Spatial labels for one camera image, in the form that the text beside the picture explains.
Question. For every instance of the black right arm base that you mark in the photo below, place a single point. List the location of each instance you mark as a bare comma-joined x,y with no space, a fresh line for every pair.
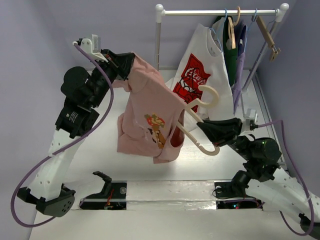
232,194

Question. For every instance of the pink t shirt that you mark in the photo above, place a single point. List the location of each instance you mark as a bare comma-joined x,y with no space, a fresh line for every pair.
148,126

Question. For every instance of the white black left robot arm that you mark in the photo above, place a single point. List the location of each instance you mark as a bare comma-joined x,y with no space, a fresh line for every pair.
78,118

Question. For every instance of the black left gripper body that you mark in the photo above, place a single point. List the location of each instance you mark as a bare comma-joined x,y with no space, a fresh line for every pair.
111,63

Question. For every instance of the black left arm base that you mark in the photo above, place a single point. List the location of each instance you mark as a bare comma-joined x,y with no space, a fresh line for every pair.
111,197

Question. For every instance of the lavender shirt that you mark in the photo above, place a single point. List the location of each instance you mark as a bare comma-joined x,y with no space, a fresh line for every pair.
241,31

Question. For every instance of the white metal clothes rack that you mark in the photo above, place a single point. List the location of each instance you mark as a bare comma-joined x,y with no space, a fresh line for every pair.
161,12

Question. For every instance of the blue wire hanger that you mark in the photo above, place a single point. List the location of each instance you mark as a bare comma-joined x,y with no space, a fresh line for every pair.
217,30
253,18

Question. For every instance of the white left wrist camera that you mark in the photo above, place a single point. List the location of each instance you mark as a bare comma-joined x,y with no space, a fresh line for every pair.
91,46

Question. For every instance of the wooden clip hanger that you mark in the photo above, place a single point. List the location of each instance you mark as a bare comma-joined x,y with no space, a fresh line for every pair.
269,42

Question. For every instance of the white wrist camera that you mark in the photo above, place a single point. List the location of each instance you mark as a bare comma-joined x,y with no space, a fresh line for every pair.
91,46
249,120

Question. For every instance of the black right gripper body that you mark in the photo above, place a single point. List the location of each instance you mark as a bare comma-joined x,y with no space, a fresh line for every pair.
235,131

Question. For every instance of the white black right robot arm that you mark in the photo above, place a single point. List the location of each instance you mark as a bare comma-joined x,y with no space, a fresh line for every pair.
262,177

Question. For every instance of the beige hanger with green shirt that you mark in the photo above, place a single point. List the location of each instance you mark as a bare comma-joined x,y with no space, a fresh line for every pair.
231,25

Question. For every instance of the green shirt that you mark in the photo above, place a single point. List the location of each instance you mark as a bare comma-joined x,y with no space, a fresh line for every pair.
230,56

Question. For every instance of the white red print t shirt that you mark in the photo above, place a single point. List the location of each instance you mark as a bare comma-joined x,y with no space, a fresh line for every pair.
203,64

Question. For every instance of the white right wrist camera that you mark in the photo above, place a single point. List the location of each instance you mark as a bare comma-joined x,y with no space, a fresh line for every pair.
249,120

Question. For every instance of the blue wire hanger right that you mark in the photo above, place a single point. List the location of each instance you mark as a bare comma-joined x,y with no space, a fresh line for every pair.
253,18

